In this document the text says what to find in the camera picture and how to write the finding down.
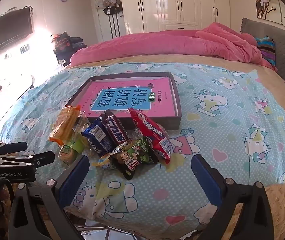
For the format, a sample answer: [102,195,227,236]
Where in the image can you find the blue cartoon cat bedsheet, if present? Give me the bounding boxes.
[0,62,285,233]

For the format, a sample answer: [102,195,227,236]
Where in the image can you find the black bag with orange print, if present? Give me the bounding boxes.
[55,32,71,52]

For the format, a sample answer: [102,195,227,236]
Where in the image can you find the orange cracker packet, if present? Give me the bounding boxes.
[49,105,81,145]

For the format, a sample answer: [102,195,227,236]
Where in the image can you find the yellow candy bag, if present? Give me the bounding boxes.
[92,141,133,172]

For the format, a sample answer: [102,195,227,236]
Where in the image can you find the dark chocolate bar packet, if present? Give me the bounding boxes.
[100,109,129,147]

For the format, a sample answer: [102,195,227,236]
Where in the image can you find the striped pillow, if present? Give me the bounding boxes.
[255,36,278,67]

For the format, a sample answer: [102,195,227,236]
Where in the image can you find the red candy bag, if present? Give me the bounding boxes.
[129,108,171,165]

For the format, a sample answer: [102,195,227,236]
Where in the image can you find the beige bed sheet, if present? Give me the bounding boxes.
[65,52,285,140]

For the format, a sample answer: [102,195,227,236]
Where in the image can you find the grey shallow cardboard box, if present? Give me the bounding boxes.
[66,72,182,130]

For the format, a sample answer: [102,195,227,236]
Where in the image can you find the green black pea snack packet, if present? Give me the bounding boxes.
[109,136,159,180]

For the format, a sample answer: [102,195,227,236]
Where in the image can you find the floral wall painting panel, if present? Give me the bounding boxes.
[251,0,283,23]

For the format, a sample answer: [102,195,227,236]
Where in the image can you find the white wardrobe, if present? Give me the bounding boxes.
[119,0,231,34]

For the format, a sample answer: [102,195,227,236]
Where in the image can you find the white door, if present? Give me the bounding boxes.
[90,0,128,43]

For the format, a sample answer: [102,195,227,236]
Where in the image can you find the hanging bags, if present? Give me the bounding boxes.
[95,0,123,15]

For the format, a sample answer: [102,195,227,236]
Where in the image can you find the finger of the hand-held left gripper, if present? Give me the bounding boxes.
[0,141,28,155]
[0,151,56,168]

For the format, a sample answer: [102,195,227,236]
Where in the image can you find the beige fluffy rug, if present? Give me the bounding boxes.
[265,184,285,240]

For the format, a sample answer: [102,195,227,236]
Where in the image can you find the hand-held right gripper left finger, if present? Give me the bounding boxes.
[9,154,91,240]

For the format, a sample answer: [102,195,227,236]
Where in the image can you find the pink and blue book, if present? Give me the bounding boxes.
[76,78,178,117]

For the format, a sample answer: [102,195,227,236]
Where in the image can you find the pink blanket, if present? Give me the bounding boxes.
[70,22,278,72]

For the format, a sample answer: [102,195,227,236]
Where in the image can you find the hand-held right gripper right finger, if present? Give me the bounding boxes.
[191,154,275,240]

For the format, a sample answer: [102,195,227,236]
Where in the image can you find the wall-mounted black television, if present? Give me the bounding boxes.
[0,7,34,57]

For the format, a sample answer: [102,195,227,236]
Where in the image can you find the pile of dark clothes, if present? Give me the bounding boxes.
[51,32,88,53]

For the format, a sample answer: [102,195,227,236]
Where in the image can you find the blue biscuit packet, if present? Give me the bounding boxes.
[81,117,113,155]

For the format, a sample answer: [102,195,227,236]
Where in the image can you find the green cake packet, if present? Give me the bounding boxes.
[58,132,89,163]

